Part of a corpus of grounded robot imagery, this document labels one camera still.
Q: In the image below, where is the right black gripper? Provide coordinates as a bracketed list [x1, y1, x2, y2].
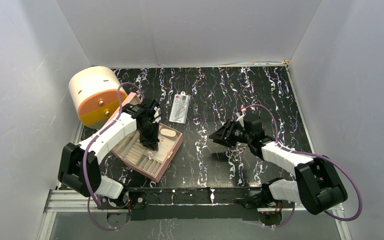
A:
[208, 117, 252, 148]

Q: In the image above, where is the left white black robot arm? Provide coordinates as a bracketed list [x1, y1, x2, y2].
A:
[57, 98, 161, 208]

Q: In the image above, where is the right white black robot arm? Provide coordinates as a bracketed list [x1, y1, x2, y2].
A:
[209, 114, 348, 215]

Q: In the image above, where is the silver jewelry in box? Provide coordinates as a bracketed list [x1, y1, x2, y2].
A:
[147, 151, 154, 159]

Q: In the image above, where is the pink open jewelry box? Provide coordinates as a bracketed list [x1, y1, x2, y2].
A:
[105, 92, 183, 182]

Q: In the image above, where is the white orange cylindrical drawer box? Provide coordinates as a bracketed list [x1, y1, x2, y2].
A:
[68, 66, 120, 130]

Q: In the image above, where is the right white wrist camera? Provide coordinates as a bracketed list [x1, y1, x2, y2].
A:
[236, 107, 247, 128]

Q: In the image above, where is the clear packaged necklace card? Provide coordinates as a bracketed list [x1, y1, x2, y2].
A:
[169, 91, 191, 124]

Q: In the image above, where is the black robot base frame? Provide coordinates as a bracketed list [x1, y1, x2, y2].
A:
[98, 187, 292, 225]

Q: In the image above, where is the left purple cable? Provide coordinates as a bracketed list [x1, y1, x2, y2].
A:
[81, 82, 145, 231]

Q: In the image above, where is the purple cable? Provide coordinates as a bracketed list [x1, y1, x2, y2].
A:
[240, 103, 363, 228]
[81, 82, 145, 231]

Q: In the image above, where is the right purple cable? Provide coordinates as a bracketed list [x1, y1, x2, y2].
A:
[240, 103, 363, 228]

